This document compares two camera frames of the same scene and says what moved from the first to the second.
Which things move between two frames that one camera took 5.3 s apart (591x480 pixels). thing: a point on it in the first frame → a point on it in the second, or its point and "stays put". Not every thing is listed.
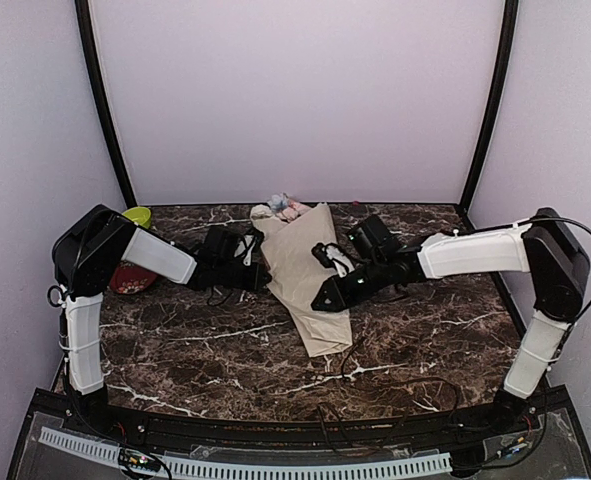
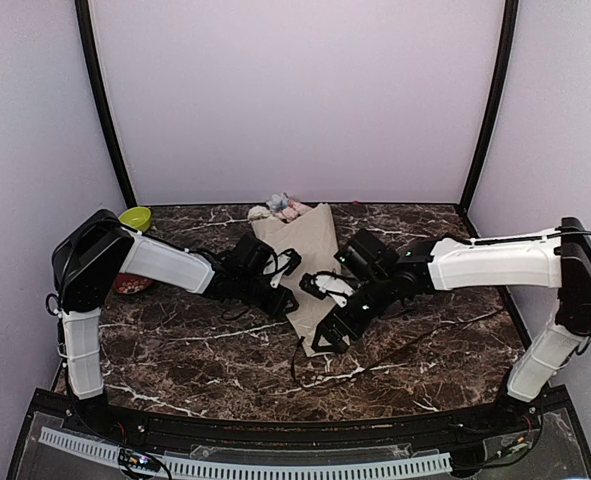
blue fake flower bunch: x=279 y=202 stays put
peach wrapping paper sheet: x=296 y=275 stays put
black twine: x=363 y=380 → x=386 y=360
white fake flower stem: x=260 y=211 stays put
